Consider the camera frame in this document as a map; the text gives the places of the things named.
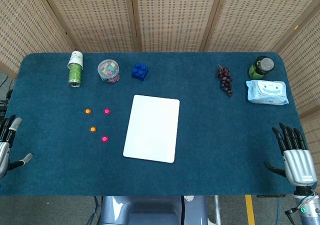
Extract green drink can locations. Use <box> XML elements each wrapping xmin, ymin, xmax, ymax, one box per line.
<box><xmin>68</xmin><ymin>62</ymin><xmax>83</xmax><ymax>88</ymax></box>

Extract blue building block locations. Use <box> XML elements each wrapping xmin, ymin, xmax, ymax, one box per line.
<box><xmin>131</xmin><ymin>62</ymin><xmax>149</xmax><ymax>82</ymax></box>

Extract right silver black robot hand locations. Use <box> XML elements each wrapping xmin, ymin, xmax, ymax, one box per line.
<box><xmin>263</xmin><ymin>122</ymin><xmax>318</xmax><ymax>187</ymax></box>

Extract white paper cup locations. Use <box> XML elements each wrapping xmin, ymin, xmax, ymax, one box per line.
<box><xmin>66</xmin><ymin>50</ymin><xmax>84</xmax><ymax>70</ymax></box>

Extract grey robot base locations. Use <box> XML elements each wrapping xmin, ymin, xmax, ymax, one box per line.
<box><xmin>99</xmin><ymin>195</ymin><xmax>209</xmax><ymax>225</ymax></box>

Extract black under-table bracket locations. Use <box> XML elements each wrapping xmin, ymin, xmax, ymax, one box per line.
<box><xmin>256</xmin><ymin>193</ymin><xmax>286</xmax><ymax>199</ymax></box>

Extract white table leg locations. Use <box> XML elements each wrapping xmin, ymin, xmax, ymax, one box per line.
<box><xmin>214</xmin><ymin>195</ymin><xmax>222</xmax><ymax>225</ymax></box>

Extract bamboo folding screen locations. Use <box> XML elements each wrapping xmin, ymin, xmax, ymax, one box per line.
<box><xmin>0</xmin><ymin>0</ymin><xmax>320</xmax><ymax>121</ymax></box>

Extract clear jar of clips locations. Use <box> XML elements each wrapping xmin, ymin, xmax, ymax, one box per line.
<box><xmin>97</xmin><ymin>59</ymin><xmax>121</xmax><ymax>84</ymax></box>

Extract black background equipment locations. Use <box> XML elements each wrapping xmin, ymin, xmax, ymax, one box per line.
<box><xmin>0</xmin><ymin>74</ymin><xmax>15</xmax><ymax>120</ymax></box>

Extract dark red grape bunch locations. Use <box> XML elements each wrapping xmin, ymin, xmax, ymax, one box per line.
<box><xmin>216</xmin><ymin>64</ymin><xmax>234</xmax><ymax>98</ymax></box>

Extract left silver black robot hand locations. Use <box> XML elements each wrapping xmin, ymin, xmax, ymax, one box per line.
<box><xmin>0</xmin><ymin>114</ymin><xmax>34</xmax><ymax>179</ymax></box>

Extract light blue wet wipes pack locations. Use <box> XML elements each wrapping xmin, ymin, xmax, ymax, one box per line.
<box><xmin>245</xmin><ymin>79</ymin><xmax>290</xmax><ymax>106</ymax></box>

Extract green jar with lid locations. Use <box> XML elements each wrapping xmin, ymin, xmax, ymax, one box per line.
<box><xmin>247</xmin><ymin>56</ymin><xmax>275</xmax><ymax>80</ymax></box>

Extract blue floor cable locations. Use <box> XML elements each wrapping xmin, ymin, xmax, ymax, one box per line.
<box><xmin>86</xmin><ymin>196</ymin><xmax>101</xmax><ymax>225</ymax></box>
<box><xmin>275</xmin><ymin>197</ymin><xmax>281</xmax><ymax>225</ymax></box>

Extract blue table cloth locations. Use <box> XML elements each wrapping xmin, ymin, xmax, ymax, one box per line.
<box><xmin>0</xmin><ymin>51</ymin><xmax>305</xmax><ymax>197</ymax></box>

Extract white rectangular board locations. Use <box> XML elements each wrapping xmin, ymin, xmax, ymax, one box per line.
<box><xmin>122</xmin><ymin>94</ymin><xmax>181</xmax><ymax>164</ymax></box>

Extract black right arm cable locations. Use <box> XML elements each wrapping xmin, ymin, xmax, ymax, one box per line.
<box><xmin>284</xmin><ymin>206</ymin><xmax>301</xmax><ymax>225</ymax></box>

